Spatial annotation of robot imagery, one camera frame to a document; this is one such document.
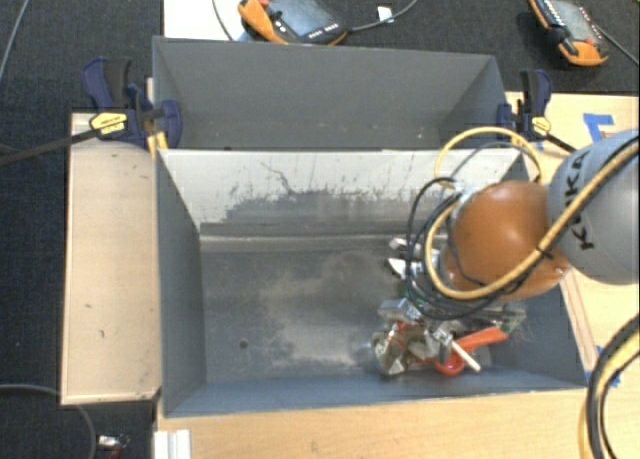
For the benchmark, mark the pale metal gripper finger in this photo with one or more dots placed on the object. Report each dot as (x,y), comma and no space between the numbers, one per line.
(442,337)
(396,311)

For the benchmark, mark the pale wooden stick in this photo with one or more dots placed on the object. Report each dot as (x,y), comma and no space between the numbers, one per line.
(467,358)

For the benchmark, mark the orange plastic spoon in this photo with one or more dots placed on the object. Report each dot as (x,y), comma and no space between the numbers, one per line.
(475,339)

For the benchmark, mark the crumpled silver and orange packet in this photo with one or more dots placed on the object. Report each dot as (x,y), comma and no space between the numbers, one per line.
(400,354)

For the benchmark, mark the grey metal bin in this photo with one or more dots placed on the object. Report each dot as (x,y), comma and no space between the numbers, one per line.
(280,292)

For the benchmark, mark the pale wood board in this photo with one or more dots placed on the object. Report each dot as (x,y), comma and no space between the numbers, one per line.
(110,267)

